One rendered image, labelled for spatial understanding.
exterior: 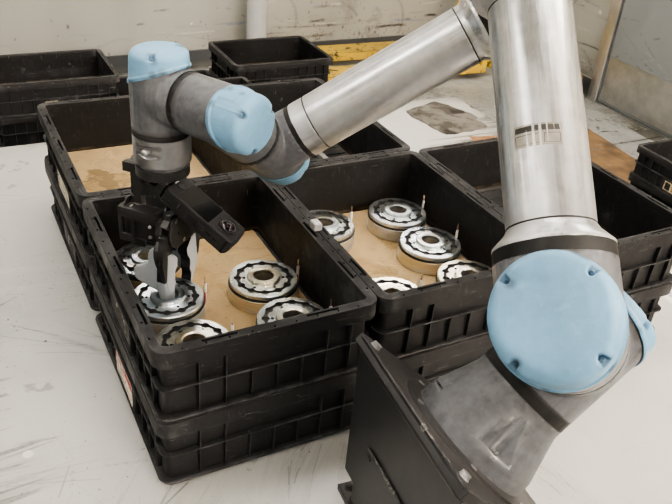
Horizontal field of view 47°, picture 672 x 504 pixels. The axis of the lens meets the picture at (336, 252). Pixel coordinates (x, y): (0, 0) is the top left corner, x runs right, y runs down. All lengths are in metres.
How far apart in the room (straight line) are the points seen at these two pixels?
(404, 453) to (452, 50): 0.48
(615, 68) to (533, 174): 4.01
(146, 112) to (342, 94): 0.24
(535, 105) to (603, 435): 0.63
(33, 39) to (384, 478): 3.78
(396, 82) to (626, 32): 3.75
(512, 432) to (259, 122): 0.44
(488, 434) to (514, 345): 0.16
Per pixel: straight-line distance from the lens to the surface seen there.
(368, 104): 0.98
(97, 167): 1.55
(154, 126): 0.98
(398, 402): 0.82
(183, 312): 1.08
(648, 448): 1.26
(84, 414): 1.18
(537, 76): 0.77
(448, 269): 1.21
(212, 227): 1.02
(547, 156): 0.74
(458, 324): 1.13
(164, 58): 0.96
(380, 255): 1.28
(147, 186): 1.06
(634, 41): 4.64
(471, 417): 0.82
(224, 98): 0.90
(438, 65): 0.98
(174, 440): 1.01
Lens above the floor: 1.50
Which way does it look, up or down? 32 degrees down
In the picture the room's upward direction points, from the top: 5 degrees clockwise
